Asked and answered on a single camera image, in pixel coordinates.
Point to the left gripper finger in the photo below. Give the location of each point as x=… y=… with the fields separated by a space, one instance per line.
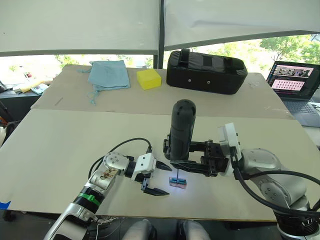
x=157 y=192
x=163 y=167

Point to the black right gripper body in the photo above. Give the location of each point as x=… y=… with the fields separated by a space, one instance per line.
x=216 y=160

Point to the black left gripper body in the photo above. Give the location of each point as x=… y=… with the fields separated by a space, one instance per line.
x=146 y=183

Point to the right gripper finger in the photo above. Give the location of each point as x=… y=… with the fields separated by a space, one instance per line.
x=192 y=168
x=198 y=147

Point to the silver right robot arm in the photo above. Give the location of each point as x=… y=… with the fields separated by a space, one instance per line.
x=275 y=175

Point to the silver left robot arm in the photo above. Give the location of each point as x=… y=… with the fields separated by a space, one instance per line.
x=100 y=180

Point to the grey rounded shape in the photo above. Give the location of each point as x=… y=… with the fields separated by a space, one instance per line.
x=138 y=230
x=193 y=230

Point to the tan cardboard sheet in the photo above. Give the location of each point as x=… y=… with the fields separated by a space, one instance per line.
x=150 y=102

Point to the black padded carry case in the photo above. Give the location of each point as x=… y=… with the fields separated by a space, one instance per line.
x=205 y=75

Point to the yellow sponge block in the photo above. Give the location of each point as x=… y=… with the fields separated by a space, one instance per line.
x=148 y=80

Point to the light blue cloth bag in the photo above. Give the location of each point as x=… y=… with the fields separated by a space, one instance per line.
x=110 y=75

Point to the open dark laptop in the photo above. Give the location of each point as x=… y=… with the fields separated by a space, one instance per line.
x=292 y=82

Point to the white window blind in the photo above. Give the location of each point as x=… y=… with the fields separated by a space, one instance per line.
x=237 y=17
x=75 y=25

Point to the yellow paper stack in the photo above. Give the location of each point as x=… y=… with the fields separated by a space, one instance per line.
x=28 y=87

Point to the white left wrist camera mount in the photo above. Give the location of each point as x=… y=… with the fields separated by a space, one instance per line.
x=143 y=165

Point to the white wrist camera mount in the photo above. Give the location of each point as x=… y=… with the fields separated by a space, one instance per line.
x=230 y=135
x=143 y=165

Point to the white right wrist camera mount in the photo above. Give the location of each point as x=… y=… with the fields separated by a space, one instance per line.
x=230 y=135

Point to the dark window frame post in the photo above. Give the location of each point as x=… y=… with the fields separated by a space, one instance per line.
x=160 y=32

